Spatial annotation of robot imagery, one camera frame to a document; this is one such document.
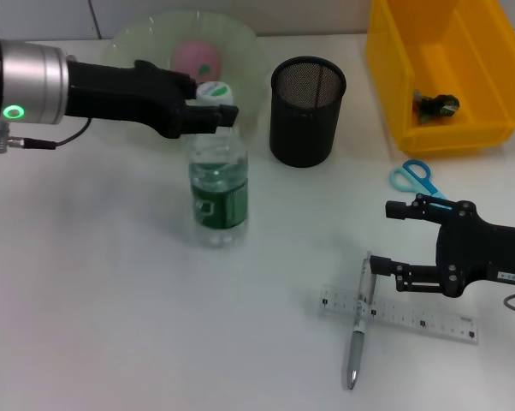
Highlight left gripper cable with plug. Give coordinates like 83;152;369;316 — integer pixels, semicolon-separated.
0;117;92;154

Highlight pink toy peach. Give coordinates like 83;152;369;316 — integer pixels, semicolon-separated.
171;38;222;85

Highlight clear plastic water bottle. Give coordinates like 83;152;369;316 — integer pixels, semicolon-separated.
184;80;250;249

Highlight green plastic wrapper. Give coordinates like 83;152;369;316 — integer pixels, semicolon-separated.
411;89;461;126

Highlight blue scissors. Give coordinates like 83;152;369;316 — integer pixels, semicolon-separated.
388;158;453;211

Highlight yellow plastic bin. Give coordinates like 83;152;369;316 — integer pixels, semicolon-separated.
364;0;515;158

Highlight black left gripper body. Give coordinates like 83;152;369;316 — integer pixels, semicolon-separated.
67;59;198;140

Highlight silver ballpoint pen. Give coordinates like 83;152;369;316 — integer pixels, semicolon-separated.
346;251;378;390

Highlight black mesh pen holder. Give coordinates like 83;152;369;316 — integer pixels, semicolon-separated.
269;56;347;169

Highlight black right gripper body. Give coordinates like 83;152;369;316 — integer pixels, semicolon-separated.
435;200;515;300

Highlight translucent green fruit plate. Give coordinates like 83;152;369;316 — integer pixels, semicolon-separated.
101;11;270;149

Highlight clear plastic ruler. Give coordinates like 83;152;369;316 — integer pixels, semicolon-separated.
319;287;480;346

